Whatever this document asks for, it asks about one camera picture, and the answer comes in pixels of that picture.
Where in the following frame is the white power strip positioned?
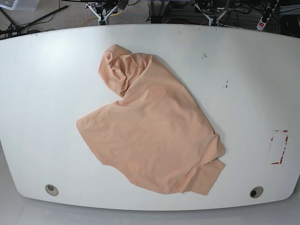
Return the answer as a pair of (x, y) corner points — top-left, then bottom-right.
(256, 0), (279, 31)

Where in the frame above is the left table cable grommet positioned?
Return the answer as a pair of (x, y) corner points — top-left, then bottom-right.
(45, 184), (59, 196)

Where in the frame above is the red tape rectangle marking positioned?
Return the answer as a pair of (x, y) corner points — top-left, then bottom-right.
(269, 130), (289, 165)

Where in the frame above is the white arm base frame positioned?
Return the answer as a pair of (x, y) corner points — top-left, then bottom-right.
(195, 0), (230, 26)
(85, 0), (118, 26)

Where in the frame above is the yellow cable on floor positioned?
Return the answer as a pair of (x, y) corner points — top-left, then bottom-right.
(81, 8), (122, 28)

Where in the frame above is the black tripod stand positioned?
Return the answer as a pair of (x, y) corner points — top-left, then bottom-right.
(0, 5), (68, 39)

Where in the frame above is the clear plastic storage box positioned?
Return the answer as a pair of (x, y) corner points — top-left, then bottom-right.
(0, 0), (40, 11)

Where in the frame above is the table cable grommet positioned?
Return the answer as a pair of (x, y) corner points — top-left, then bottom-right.
(45, 184), (59, 196)
(249, 186), (263, 198)

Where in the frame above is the right table cable grommet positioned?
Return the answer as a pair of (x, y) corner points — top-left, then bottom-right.
(249, 186), (263, 198)

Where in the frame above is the peach T-shirt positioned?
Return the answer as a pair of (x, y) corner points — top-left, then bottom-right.
(76, 45), (225, 195)

